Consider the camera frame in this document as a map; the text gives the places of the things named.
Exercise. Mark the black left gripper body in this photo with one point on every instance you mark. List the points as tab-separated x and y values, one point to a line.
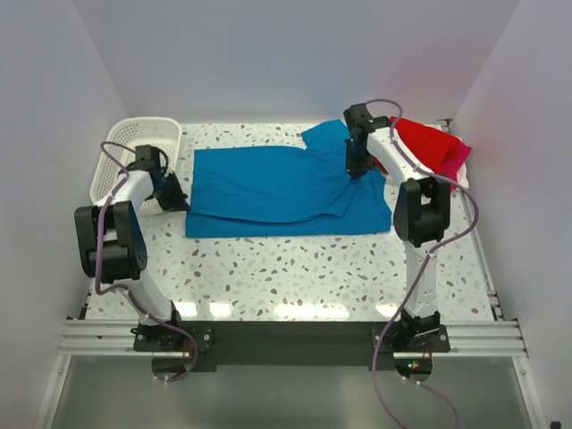
170	195

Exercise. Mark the white folded t shirt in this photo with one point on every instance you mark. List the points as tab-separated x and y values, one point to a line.
459	175

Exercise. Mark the blue t shirt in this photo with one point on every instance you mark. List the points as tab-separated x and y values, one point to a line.
272	191

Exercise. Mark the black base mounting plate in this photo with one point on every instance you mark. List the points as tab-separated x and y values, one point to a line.
192	359

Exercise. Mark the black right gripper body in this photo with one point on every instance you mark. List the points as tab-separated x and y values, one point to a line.
357	160

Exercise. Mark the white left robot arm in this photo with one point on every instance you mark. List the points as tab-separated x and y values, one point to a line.
112	248

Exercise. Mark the aluminium frame rail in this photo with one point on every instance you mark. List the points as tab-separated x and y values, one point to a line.
456	339

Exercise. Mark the pink folded t shirt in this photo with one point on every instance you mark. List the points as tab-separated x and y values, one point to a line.
456	156

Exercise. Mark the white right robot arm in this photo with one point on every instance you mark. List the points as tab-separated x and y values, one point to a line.
421	217

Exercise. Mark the red folded t shirt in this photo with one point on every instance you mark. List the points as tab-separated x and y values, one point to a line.
429	145

